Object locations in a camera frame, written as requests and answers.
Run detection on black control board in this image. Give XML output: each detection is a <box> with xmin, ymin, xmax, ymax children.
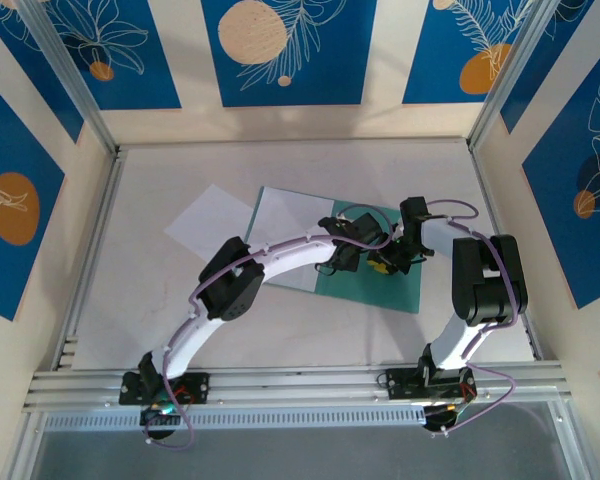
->
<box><xmin>139</xmin><ymin>405</ymin><xmax>184</xmax><ymax>442</ymax></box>
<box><xmin>423</xmin><ymin>404</ymin><xmax>464</xmax><ymax>434</ymax></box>

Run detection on white paper sheet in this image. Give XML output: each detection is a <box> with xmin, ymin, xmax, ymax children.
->
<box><xmin>246</xmin><ymin>187</ymin><xmax>337</xmax><ymax>294</ymax></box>
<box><xmin>163</xmin><ymin>183</ymin><xmax>260</xmax><ymax>250</ymax></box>

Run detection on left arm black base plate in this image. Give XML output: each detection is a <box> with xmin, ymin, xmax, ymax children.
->
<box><xmin>118</xmin><ymin>370</ymin><xmax>212</xmax><ymax>407</ymax></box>

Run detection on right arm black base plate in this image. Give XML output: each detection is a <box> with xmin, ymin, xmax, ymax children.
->
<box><xmin>385</xmin><ymin>367</ymin><xmax>477</xmax><ymax>402</ymax></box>

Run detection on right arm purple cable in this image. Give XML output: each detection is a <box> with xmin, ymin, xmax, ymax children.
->
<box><xmin>427</xmin><ymin>198</ymin><xmax>524</xmax><ymax>437</ymax></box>

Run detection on green paper folder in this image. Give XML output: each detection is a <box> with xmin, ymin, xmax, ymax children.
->
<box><xmin>243</xmin><ymin>186</ymin><xmax>425</xmax><ymax>315</ymax></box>

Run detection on grey slotted cable duct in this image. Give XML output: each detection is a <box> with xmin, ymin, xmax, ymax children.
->
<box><xmin>42</xmin><ymin>405</ymin><xmax>427</xmax><ymax>432</ymax></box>

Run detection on blue floral wall poster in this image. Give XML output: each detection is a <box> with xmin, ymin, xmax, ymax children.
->
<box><xmin>201</xmin><ymin>0</ymin><xmax>379</xmax><ymax>108</ymax></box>
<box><xmin>402</xmin><ymin>0</ymin><xmax>537</xmax><ymax>105</ymax></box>
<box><xmin>522</xmin><ymin>44</ymin><xmax>600</xmax><ymax>310</ymax></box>
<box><xmin>0</xmin><ymin>69</ymin><xmax>66</xmax><ymax>322</ymax></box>
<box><xmin>499</xmin><ymin>0</ymin><xmax>596</xmax><ymax>135</ymax></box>
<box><xmin>47</xmin><ymin>0</ymin><xmax>183</xmax><ymax>111</ymax></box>
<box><xmin>0</xmin><ymin>0</ymin><xmax>85</xmax><ymax>145</ymax></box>

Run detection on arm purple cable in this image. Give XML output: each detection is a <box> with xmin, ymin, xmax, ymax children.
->
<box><xmin>143</xmin><ymin>203</ymin><xmax>395</xmax><ymax>449</ymax></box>
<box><xmin>427</xmin><ymin>198</ymin><xmax>524</xmax><ymax>437</ymax></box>

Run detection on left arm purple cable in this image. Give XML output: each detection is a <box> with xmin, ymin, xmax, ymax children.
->
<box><xmin>143</xmin><ymin>203</ymin><xmax>395</xmax><ymax>449</ymax></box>

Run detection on aluminium frame post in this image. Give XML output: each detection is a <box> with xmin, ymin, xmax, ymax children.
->
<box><xmin>17</xmin><ymin>0</ymin><xmax>120</xmax><ymax>157</ymax></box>
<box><xmin>467</xmin><ymin>0</ymin><xmax>565</xmax><ymax>151</ymax></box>
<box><xmin>0</xmin><ymin>412</ymin><xmax>49</xmax><ymax>480</ymax></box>
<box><xmin>549</xmin><ymin>399</ymin><xmax>600</xmax><ymax>480</ymax></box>

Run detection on aluminium table side rail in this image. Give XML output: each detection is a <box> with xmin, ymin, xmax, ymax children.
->
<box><xmin>467</xmin><ymin>142</ymin><xmax>545</xmax><ymax>362</ymax></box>
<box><xmin>49</xmin><ymin>149</ymin><xmax>127</xmax><ymax>372</ymax></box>

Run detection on wide aluminium frame rail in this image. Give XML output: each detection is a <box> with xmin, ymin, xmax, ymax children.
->
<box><xmin>22</xmin><ymin>360</ymin><xmax>571</xmax><ymax>414</ymax></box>

